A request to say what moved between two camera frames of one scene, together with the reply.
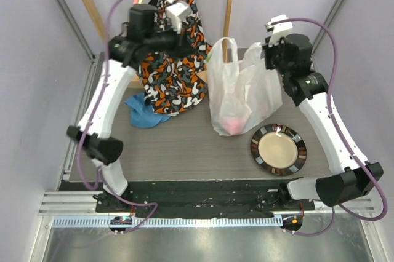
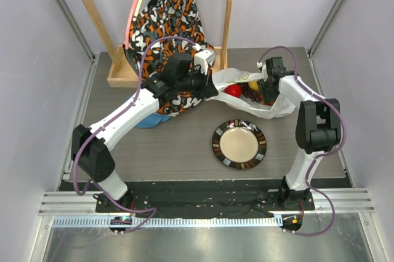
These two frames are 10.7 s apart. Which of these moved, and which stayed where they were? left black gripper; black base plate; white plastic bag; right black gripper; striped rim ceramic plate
Moved: white plastic bag; left black gripper; right black gripper; striped rim ceramic plate
Stayed: black base plate
